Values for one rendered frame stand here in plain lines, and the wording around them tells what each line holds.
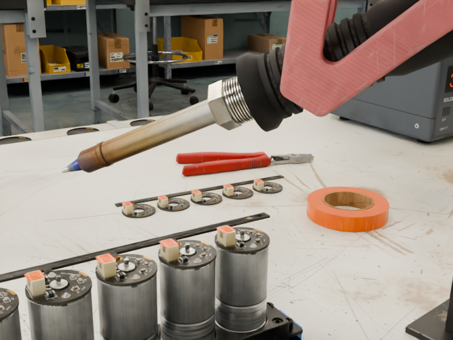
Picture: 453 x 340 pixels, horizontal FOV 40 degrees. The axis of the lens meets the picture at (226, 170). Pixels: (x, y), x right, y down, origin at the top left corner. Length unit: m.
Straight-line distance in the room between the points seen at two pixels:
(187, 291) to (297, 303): 0.11
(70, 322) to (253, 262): 0.08
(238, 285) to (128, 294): 0.05
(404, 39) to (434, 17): 0.01
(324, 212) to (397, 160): 0.18
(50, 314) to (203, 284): 0.06
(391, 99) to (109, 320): 0.47
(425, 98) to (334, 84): 0.48
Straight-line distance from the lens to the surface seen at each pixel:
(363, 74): 0.17
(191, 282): 0.27
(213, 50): 4.88
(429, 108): 0.65
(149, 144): 0.20
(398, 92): 0.67
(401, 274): 0.40
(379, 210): 0.46
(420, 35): 0.17
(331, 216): 0.45
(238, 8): 2.99
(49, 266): 0.27
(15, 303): 0.25
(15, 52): 4.30
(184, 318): 0.27
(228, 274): 0.28
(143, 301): 0.26
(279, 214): 0.47
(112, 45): 4.46
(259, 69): 0.18
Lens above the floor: 0.94
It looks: 19 degrees down
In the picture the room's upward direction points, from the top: 1 degrees clockwise
